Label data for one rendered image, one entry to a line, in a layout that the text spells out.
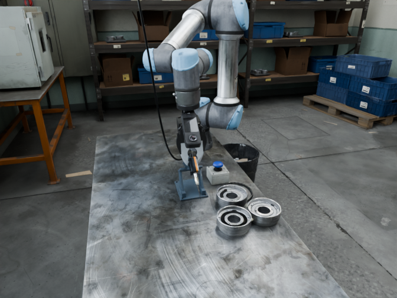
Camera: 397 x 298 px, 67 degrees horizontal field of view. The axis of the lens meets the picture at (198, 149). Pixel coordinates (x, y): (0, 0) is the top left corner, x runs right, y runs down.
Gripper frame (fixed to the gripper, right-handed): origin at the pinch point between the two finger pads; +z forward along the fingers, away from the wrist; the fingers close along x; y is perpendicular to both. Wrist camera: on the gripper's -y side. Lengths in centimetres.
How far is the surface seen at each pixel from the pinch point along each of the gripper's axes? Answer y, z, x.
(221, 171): 10.0, 11.5, -12.0
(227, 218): -15.4, 12.2, -7.7
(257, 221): -17.8, 13.1, -16.3
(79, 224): 96, 96, 73
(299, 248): -29.0, 15.0, -24.8
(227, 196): -2.4, 13.8, -11.2
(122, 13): 390, -24, 34
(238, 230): -21.7, 11.8, -9.3
